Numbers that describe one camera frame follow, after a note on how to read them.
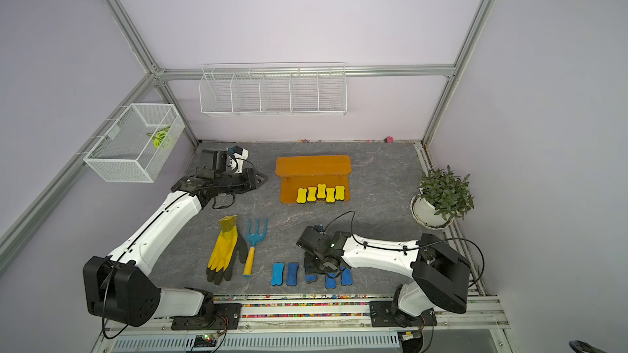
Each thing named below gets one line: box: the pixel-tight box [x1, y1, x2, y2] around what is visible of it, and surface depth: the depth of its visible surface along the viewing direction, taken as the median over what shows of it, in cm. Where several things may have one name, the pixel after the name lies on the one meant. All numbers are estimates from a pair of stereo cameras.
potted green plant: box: [409, 165, 476, 229], surface depth 81 cm
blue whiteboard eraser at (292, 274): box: [286, 262, 300, 286], surface depth 82 cm
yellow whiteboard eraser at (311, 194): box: [306, 186, 318, 202], surface depth 101 cm
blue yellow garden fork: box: [242, 218, 269, 278], surface depth 91 cm
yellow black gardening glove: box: [206, 214, 248, 286], surface depth 87 cm
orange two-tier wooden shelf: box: [274, 154, 352, 204], surface depth 101 cm
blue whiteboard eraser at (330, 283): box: [324, 272, 337, 289], surface depth 80 cm
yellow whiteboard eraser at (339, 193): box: [334, 185, 346, 202], surface depth 101 cm
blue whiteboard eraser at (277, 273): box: [271, 262, 286, 286], surface depth 82 cm
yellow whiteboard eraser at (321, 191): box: [316, 183, 328, 201], surface depth 101 cm
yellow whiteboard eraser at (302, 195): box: [296, 187, 308, 204], surface depth 101 cm
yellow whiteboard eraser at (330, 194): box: [325, 187, 336, 203], surface depth 101 cm
